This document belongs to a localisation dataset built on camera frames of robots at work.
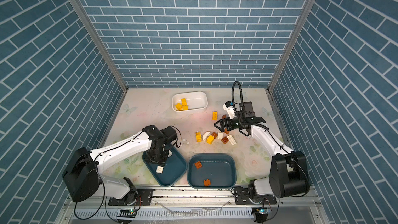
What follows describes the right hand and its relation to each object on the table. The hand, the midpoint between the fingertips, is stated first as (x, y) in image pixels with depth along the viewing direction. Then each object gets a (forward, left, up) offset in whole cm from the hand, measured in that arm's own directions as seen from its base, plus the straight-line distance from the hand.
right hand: (220, 120), depth 85 cm
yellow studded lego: (-4, +13, -13) cm, 19 cm away
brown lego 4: (-5, -4, -13) cm, 14 cm away
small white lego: (-25, +31, -12) cm, 41 cm away
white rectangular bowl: (+24, +23, -12) cm, 35 cm away
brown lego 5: (+12, -3, -12) cm, 17 cm away
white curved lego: (-3, +9, -12) cm, 16 cm away
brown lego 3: (-2, +3, -13) cm, 13 cm away
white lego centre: (-2, -1, -13) cm, 13 cm away
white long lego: (-5, -8, -13) cm, 15 cm away
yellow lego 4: (-6, +5, -12) cm, 15 cm away
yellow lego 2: (+18, +29, -12) cm, 36 cm away
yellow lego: (+22, +27, -11) cm, 36 cm away
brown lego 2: (-29, +5, -13) cm, 32 cm away
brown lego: (-21, +11, -13) cm, 27 cm away
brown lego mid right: (-4, -3, -4) cm, 7 cm away
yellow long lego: (+13, +4, -14) cm, 20 cm away
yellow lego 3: (+18, +25, -12) cm, 33 cm away
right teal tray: (-23, +3, -14) cm, 27 cm away
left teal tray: (-27, +26, -13) cm, 39 cm away
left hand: (-24, +29, -8) cm, 38 cm away
